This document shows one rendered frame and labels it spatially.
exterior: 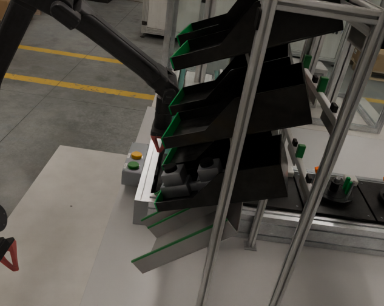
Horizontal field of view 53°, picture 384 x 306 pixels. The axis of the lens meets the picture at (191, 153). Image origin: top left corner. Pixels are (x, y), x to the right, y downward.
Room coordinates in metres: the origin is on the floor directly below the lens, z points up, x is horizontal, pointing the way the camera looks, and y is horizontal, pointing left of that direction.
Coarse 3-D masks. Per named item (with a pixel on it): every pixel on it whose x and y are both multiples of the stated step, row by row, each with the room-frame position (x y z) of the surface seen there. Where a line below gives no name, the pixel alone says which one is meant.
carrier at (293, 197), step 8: (288, 168) 1.24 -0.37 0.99; (288, 176) 1.22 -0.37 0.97; (288, 184) 1.17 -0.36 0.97; (288, 192) 1.11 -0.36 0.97; (296, 192) 1.12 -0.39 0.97; (256, 200) 1.04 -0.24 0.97; (272, 200) 1.05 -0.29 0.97; (280, 200) 1.06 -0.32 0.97; (288, 200) 1.07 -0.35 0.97; (296, 200) 1.07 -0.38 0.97; (272, 208) 1.02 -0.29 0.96; (280, 208) 1.02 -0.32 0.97; (288, 208) 1.02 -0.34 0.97; (296, 208) 1.03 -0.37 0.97
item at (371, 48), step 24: (264, 0) 0.60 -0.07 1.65; (360, 0) 0.70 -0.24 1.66; (264, 24) 0.60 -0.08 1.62; (264, 48) 0.60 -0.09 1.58; (312, 48) 0.93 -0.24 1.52; (360, 72) 0.60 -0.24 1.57; (360, 96) 0.60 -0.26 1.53; (240, 120) 0.60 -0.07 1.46; (336, 120) 0.62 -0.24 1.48; (240, 144) 0.60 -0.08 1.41; (336, 144) 0.61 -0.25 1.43; (312, 192) 0.61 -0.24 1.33; (216, 216) 0.60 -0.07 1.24; (312, 216) 0.60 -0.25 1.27; (216, 240) 0.60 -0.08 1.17; (288, 264) 0.60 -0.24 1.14
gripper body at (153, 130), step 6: (156, 114) 1.10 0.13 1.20; (162, 114) 1.09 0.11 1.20; (168, 114) 1.10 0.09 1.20; (156, 120) 1.10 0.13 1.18; (162, 120) 1.09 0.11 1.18; (168, 120) 1.10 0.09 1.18; (156, 126) 1.10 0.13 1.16; (162, 126) 1.09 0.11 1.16; (168, 126) 1.10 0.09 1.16; (150, 132) 1.07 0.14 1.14; (156, 132) 1.07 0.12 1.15; (162, 132) 1.07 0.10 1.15
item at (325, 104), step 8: (352, 24) 0.70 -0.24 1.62; (360, 24) 0.67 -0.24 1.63; (368, 24) 0.65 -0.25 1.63; (248, 56) 0.66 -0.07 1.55; (312, 88) 0.80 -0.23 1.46; (320, 96) 0.74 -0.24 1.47; (320, 104) 0.72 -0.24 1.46; (328, 104) 0.70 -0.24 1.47; (328, 112) 0.67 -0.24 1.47; (288, 128) 0.91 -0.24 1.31; (288, 136) 0.87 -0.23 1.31; (296, 160) 0.76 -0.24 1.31; (304, 168) 0.72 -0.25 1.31; (304, 176) 0.69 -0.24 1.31; (304, 184) 0.67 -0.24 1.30; (216, 208) 0.65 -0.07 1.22
